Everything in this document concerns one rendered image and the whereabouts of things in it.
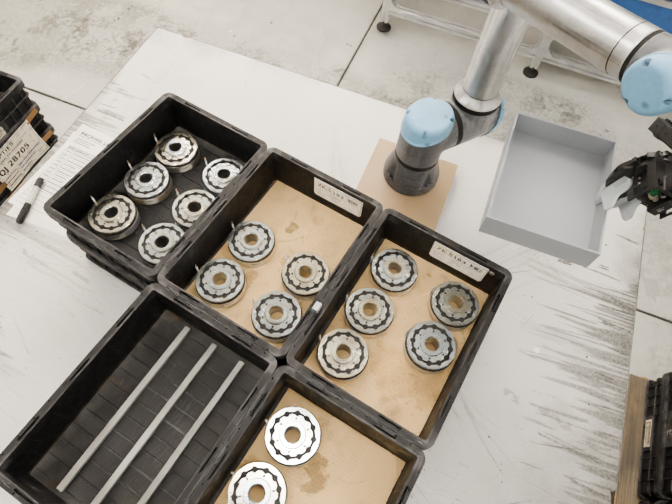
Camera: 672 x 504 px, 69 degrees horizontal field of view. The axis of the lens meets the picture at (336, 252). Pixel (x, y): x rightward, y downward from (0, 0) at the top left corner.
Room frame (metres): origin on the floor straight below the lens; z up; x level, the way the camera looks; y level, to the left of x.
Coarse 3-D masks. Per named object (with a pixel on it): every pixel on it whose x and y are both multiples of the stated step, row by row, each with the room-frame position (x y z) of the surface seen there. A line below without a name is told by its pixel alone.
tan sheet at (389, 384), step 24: (384, 240) 0.56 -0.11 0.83; (432, 264) 0.51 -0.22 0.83; (360, 288) 0.44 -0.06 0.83; (408, 312) 0.39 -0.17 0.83; (384, 336) 0.33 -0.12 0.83; (456, 336) 0.35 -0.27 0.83; (312, 360) 0.27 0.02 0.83; (384, 360) 0.28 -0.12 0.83; (336, 384) 0.22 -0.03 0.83; (360, 384) 0.23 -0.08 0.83; (384, 384) 0.23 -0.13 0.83; (408, 384) 0.24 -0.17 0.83; (432, 384) 0.24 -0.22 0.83; (384, 408) 0.19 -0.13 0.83; (408, 408) 0.19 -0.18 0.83; (432, 408) 0.20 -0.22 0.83
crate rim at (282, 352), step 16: (288, 160) 0.68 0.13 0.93; (320, 176) 0.65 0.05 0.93; (352, 192) 0.62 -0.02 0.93; (224, 208) 0.54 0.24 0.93; (208, 224) 0.50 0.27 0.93; (368, 224) 0.54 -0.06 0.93; (192, 240) 0.45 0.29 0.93; (176, 256) 0.41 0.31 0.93; (160, 272) 0.38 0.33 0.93; (336, 272) 0.43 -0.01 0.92; (176, 288) 0.35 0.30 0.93; (192, 304) 0.32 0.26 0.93; (224, 320) 0.29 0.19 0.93; (304, 320) 0.31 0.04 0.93; (256, 336) 0.27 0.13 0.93; (272, 352) 0.24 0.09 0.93
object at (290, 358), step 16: (416, 224) 0.55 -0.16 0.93; (368, 240) 0.51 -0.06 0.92; (448, 240) 0.52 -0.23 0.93; (352, 256) 0.46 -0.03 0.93; (480, 256) 0.49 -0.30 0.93; (336, 288) 0.39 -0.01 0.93; (496, 304) 0.39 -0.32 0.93; (304, 336) 0.28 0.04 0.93; (480, 336) 0.32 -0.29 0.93; (288, 352) 0.25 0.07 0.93; (304, 368) 0.22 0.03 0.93; (464, 368) 0.26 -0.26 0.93; (320, 384) 0.20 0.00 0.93; (352, 400) 0.18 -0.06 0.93; (448, 400) 0.20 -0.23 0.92; (384, 416) 0.16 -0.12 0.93; (400, 432) 0.13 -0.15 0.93; (432, 432) 0.14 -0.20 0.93
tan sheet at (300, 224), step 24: (288, 192) 0.66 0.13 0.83; (264, 216) 0.59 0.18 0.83; (288, 216) 0.60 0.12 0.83; (312, 216) 0.60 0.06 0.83; (336, 216) 0.61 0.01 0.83; (288, 240) 0.53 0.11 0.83; (312, 240) 0.54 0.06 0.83; (336, 240) 0.55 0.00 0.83; (264, 264) 0.47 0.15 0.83; (336, 264) 0.49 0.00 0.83; (192, 288) 0.39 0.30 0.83; (264, 288) 0.41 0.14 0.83; (240, 312) 0.35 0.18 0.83
